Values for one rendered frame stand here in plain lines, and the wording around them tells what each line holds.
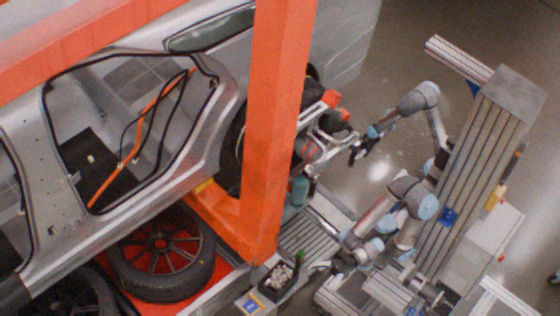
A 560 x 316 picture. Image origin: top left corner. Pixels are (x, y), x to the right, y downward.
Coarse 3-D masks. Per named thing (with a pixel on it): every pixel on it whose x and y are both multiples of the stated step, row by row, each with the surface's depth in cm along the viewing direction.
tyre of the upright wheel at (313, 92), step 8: (304, 80) 380; (312, 80) 386; (304, 88) 374; (312, 88) 377; (320, 88) 381; (304, 96) 369; (312, 96) 372; (320, 96) 379; (304, 104) 370; (240, 120) 373; (240, 128) 375; (232, 136) 380; (320, 136) 416; (232, 144) 383; (240, 144) 378; (232, 152) 389; (240, 152) 381; (240, 160) 388
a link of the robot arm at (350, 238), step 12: (396, 180) 309; (408, 180) 305; (384, 192) 313; (396, 192) 308; (384, 204) 312; (372, 216) 314; (348, 228) 323; (360, 228) 317; (372, 228) 318; (348, 240) 319; (360, 240) 320
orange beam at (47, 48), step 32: (96, 0) 171; (128, 0) 172; (160, 0) 182; (32, 32) 162; (64, 32) 163; (96, 32) 171; (128, 32) 180; (0, 64) 154; (32, 64) 160; (64, 64) 169; (0, 96) 158
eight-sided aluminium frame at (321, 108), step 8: (320, 104) 374; (304, 112) 370; (312, 112) 374; (320, 112) 371; (328, 112) 379; (336, 112) 388; (304, 120) 366; (312, 120) 370; (328, 120) 402; (296, 128) 364; (296, 136) 368; (328, 144) 410; (296, 168) 409; (288, 176) 405; (288, 184) 403
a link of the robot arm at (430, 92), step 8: (416, 88) 357; (424, 88) 356; (432, 88) 357; (424, 96) 354; (432, 96) 357; (432, 104) 358; (424, 112) 364; (432, 112) 361; (432, 120) 363; (440, 120) 365; (432, 128) 366; (440, 128) 365; (432, 136) 370; (440, 136) 367
